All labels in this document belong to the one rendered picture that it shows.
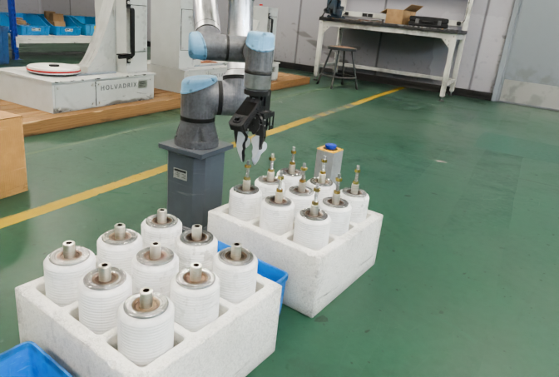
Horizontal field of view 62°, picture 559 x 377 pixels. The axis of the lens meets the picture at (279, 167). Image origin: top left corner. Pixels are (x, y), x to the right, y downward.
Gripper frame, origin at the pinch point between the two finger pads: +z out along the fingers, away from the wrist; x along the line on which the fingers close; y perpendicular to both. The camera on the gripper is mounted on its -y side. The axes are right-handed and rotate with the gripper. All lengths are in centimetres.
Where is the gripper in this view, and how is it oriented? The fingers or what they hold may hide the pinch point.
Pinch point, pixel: (247, 159)
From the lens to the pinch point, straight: 132.9
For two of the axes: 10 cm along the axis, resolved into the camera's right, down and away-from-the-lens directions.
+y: 4.9, -2.3, 8.4
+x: -8.7, -2.3, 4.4
